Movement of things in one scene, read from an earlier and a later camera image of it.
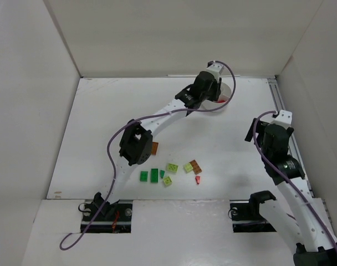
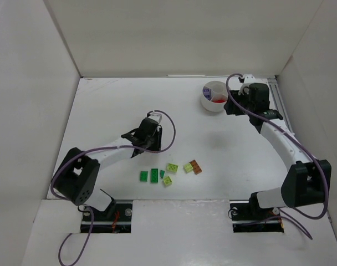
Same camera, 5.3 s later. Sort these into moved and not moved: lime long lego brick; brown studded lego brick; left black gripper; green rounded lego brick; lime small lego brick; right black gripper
Moved: right black gripper; left black gripper
Not moved: green rounded lego brick; lime small lego brick; brown studded lego brick; lime long lego brick
